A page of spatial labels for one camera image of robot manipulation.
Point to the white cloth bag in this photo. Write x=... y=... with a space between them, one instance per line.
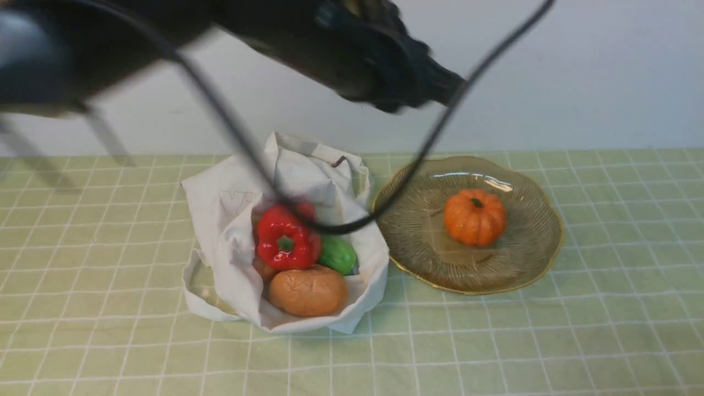
x=220 y=282

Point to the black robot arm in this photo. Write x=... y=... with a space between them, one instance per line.
x=56 y=53

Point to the red bell pepper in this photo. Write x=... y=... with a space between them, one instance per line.
x=284 y=243

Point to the brown bread roll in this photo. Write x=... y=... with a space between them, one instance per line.
x=314 y=292

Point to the green cucumber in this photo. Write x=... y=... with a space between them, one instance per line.
x=337 y=255

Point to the green checked tablecloth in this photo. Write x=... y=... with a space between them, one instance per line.
x=93 y=251

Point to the small orange pumpkin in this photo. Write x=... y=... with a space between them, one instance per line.
x=474 y=217

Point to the clear glass plate gold rim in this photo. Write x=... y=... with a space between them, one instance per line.
x=421 y=246

